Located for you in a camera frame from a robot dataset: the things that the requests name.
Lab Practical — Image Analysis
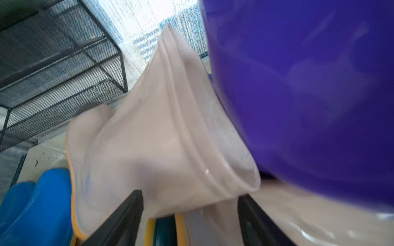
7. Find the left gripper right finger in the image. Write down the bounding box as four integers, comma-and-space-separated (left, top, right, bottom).
237, 195, 295, 246

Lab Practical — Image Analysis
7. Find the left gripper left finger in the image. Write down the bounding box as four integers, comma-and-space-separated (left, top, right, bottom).
83, 190, 144, 246

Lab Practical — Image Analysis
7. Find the beige rain boot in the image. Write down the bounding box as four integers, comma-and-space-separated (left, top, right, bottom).
65, 26, 261, 240
184, 179, 394, 246

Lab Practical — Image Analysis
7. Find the purple rain boot front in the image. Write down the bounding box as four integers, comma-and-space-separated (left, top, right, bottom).
200, 1, 394, 213

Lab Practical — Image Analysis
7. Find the black wire mesh shelf rack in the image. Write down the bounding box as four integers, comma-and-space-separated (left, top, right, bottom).
1, 1, 128, 151

